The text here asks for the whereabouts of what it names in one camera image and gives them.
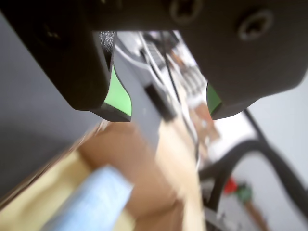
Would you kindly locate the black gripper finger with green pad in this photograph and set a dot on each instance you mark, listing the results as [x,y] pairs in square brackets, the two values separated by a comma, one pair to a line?
[60,60]
[240,62]

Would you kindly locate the light blue cloth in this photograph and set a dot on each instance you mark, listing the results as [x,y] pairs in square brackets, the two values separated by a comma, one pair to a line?
[96,199]

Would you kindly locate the brown cardboard box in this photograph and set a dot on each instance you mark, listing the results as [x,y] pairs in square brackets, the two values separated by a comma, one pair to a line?
[149,183]

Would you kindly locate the black power adapter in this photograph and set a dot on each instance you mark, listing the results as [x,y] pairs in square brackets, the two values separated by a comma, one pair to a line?
[160,101]

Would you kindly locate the red and green small object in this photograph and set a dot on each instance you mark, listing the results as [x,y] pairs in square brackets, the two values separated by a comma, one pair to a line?
[237,188]

